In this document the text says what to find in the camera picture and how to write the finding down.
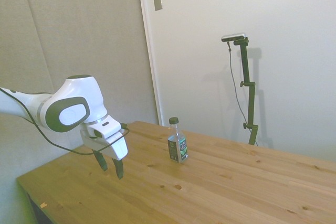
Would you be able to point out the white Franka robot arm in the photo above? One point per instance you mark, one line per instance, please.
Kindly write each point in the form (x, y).
(65, 98)

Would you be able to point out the silver exterior camera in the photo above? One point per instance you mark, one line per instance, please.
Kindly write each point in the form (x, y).
(233, 36)

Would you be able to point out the white door frame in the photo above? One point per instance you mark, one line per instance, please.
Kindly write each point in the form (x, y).
(149, 51)

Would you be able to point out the black camera stand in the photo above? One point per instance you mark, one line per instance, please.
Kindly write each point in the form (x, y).
(249, 93)

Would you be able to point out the clear plastic bottle black cap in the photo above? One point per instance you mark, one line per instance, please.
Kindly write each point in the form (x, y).
(178, 142)

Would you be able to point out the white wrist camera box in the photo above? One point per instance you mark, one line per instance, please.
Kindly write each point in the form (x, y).
(104, 128)

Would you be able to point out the grey wall switch plate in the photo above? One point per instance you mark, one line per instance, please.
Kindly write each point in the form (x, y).
(157, 1)

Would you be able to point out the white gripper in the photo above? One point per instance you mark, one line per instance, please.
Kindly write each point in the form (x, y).
(115, 148)

